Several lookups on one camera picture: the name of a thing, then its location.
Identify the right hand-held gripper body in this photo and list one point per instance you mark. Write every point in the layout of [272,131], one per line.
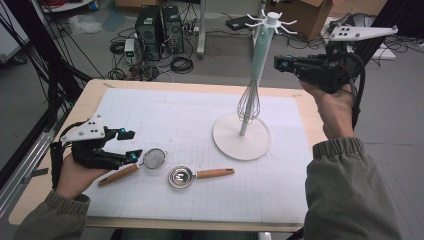
[326,71]

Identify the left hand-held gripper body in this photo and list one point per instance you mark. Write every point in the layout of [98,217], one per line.
[86,131]

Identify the white utensil stand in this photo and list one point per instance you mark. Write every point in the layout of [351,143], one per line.
[233,143]

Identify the person's right hand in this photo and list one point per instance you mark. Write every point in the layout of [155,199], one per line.
[335,113]

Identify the person's left hand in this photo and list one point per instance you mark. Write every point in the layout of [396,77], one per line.
[75,180]

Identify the cardboard box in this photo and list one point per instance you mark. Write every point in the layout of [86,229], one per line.
[310,16]

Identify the white board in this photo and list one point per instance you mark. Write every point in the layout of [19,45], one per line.
[383,53]

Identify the black flat device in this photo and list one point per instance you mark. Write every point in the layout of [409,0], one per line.
[238,22]

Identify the white grid mat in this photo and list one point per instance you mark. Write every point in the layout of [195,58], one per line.
[186,110]

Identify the small white power box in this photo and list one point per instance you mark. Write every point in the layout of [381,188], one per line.
[129,46]

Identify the white stand pole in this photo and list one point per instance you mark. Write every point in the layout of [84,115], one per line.
[201,33]

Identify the black computer tower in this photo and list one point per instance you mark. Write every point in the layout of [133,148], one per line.
[172,30]
[148,33]

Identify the clear plastic sheet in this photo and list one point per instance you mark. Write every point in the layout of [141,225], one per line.
[85,23]

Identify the aluminium rail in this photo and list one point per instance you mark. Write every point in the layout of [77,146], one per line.
[30,156]

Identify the metal rail bracket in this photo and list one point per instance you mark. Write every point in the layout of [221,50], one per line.
[39,172]

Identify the black metal frame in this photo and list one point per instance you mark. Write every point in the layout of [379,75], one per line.
[50,66]
[400,13]

